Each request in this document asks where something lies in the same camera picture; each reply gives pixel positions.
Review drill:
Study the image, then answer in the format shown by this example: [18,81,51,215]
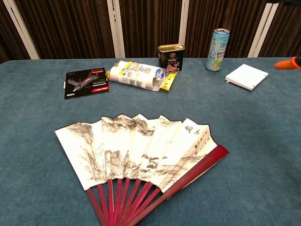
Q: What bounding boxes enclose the black luncheon meat tin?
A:
[157,44,186,72]

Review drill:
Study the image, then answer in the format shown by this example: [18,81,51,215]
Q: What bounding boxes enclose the black red product package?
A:
[63,67,111,100]

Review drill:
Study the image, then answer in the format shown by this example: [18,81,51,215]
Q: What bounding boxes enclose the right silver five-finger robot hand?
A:
[274,56,301,71]

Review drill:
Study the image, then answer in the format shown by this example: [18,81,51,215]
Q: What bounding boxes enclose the white bag rolls plastic pack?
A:
[105,60,178,92]

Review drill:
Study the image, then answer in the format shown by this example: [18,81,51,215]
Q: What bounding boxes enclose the flat white square box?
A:
[224,64,269,91]

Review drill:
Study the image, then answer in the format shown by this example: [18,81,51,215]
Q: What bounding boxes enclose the blue felt table cover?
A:
[0,56,301,226]

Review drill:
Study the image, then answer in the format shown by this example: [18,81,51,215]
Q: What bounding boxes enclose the white partition frame post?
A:
[2,0,40,60]
[247,1,279,58]
[178,0,190,58]
[107,0,126,58]

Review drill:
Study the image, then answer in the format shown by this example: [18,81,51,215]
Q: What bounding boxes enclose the tall light blue drink can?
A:
[205,28,230,72]

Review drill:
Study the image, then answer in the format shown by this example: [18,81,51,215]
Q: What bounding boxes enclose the red ribbed paper folding fan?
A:
[54,113,230,226]

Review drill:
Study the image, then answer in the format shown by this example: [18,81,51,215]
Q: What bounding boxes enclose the dark brown pleated curtain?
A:
[0,0,301,64]

